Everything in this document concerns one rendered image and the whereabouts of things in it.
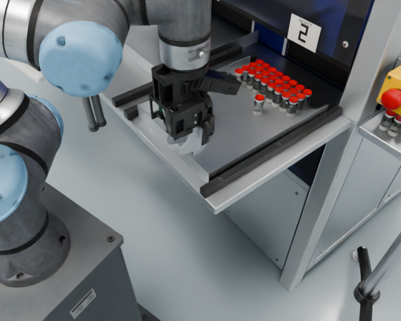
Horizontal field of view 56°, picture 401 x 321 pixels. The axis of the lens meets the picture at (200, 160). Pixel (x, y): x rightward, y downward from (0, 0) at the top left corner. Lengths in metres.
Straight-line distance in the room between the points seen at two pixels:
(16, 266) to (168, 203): 1.14
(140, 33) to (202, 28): 0.68
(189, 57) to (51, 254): 0.43
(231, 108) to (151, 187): 1.05
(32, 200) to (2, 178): 0.07
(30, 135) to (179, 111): 0.27
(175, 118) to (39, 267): 0.36
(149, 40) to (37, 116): 0.53
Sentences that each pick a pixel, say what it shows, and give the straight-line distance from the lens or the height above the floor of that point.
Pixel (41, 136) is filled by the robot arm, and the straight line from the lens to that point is 0.72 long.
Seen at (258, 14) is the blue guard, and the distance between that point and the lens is 1.01.
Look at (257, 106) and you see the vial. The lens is 0.86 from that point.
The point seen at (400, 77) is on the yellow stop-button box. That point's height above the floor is 1.03.
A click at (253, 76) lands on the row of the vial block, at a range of 0.93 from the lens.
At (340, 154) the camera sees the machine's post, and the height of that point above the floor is 0.78.
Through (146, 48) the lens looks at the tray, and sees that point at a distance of 1.12.
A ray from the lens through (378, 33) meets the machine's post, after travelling 0.82.
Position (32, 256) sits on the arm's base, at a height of 0.85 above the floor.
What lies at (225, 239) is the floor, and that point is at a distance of 1.69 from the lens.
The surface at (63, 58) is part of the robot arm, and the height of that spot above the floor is 1.24.
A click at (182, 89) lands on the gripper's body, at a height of 1.09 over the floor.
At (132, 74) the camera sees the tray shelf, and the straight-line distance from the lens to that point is 1.02.
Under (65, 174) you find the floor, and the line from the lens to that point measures 2.03.
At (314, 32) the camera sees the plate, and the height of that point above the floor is 1.03.
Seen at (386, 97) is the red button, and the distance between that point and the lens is 0.80.
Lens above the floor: 1.44
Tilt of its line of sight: 47 degrees down
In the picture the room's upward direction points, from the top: straight up
